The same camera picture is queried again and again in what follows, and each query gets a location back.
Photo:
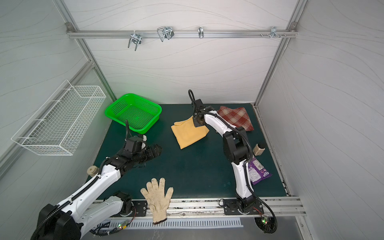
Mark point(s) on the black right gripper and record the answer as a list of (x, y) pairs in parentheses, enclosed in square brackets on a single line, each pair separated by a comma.
[(197, 119)]

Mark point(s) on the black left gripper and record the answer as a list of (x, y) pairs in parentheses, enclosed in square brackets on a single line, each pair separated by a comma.
[(152, 155)]

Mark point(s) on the yellow tan skirt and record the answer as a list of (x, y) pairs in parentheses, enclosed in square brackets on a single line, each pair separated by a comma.
[(187, 134)]

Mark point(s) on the red plaid skirt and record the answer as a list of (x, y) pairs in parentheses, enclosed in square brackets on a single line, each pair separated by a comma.
[(237, 117)]

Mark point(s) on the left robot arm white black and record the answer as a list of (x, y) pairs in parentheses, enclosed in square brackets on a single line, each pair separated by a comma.
[(57, 223)]

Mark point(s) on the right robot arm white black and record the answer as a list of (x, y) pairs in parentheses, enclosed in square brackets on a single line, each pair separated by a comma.
[(237, 150)]

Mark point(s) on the green plastic basket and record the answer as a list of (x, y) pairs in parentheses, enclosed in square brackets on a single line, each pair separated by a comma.
[(140, 113)]

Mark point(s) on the small beige bottle left side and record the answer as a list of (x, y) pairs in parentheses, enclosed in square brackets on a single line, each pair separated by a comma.
[(92, 171)]

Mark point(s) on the white knit work glove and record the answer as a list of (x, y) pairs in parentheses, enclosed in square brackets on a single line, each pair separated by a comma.
[(157, 199)]

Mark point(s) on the small beige bottle black cap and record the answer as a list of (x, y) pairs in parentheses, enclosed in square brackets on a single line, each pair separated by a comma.
[(259, 148)]

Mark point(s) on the purple snack packet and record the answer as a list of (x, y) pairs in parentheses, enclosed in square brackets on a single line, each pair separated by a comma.
[(257, 172)]

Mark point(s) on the metal u-bolt hook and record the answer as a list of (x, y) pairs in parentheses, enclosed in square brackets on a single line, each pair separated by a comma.
[(135, 40), (165, 32)]

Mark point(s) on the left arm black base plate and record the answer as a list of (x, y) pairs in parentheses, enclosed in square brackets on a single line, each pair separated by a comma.
[(139, 208)]

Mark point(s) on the white wire basket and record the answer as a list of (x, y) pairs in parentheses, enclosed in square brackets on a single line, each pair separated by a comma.
[(59, 125)]

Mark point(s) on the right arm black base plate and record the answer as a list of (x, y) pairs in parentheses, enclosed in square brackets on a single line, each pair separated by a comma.
[(231, 208)]

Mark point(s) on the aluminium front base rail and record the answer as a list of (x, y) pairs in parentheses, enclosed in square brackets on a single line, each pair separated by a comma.
[(195, 207)]

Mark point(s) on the aluminium cross rail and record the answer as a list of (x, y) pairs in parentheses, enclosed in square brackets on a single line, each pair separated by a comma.
[(179, 34)]

